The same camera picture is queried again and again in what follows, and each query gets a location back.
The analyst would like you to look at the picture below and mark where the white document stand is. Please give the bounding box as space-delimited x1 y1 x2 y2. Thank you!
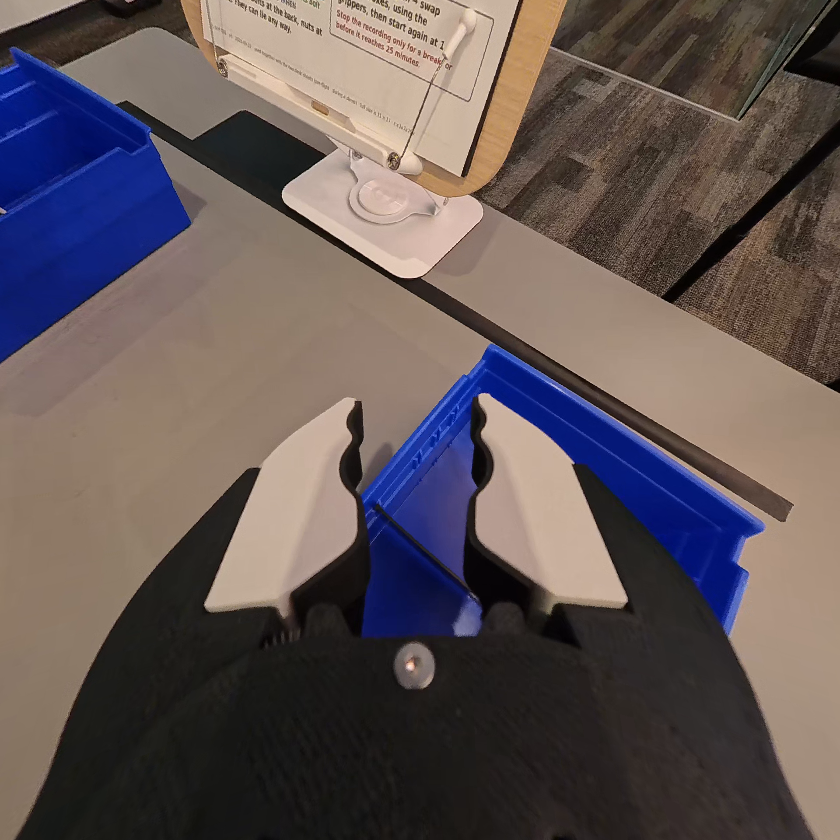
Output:
217 7 485 280

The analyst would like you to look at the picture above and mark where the wooden document board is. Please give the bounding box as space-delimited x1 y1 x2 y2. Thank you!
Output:
178 0 567 199

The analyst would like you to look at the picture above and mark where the printed instruction sheet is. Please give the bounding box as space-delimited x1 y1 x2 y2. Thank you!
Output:
200 0 526 179

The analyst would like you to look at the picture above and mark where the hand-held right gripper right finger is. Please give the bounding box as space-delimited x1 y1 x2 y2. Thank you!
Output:
464 392 631 623

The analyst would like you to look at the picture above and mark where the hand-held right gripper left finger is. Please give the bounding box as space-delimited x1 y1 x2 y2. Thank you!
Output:
203 397 370 623

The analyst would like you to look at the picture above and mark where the black table cable flap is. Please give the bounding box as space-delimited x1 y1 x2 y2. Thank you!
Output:
196 109 329 193

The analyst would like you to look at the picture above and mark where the blue plastic bin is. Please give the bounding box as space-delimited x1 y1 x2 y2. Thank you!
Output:
0 46 193 364
360 343 767 639

